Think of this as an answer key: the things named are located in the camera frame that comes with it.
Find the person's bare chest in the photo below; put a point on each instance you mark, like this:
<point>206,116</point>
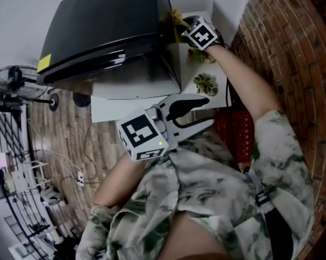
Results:
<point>195,237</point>

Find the white low table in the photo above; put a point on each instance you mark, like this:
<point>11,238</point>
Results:
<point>187,69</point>

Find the person's right forearm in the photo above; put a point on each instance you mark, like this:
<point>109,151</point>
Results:
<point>247,85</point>

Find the person's patterned shirt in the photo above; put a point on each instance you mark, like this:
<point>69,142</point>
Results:
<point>206,188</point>

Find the white power strip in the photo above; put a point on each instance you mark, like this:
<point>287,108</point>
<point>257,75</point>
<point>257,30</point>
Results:
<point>80,179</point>

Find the person's left forearm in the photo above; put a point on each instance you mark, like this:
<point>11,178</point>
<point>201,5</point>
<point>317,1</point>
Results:
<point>117,180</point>

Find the black standing fan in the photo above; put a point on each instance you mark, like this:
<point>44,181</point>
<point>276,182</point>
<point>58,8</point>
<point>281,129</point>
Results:
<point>16,76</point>

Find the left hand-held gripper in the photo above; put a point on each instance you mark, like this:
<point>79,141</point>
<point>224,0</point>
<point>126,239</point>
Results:
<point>138,131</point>

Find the small flower plant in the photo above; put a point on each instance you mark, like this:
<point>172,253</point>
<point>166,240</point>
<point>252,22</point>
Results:
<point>202,56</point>

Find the small potted succulent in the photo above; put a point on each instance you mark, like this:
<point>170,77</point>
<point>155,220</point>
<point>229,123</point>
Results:
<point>205,84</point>

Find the red box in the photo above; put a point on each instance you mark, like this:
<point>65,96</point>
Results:
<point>233,134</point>

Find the black stand with round base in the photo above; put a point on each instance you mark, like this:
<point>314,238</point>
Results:
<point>53,101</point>

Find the yellow cleaning cloth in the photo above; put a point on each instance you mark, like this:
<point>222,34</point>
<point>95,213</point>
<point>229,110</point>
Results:
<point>176,18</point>

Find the black box appliance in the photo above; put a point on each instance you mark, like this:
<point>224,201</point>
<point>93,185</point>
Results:
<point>103,31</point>

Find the white small shelf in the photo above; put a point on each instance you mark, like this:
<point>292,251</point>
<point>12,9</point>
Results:
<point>30,175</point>

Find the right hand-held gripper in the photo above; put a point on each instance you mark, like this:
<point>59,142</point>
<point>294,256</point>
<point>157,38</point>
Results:
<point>201,35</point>

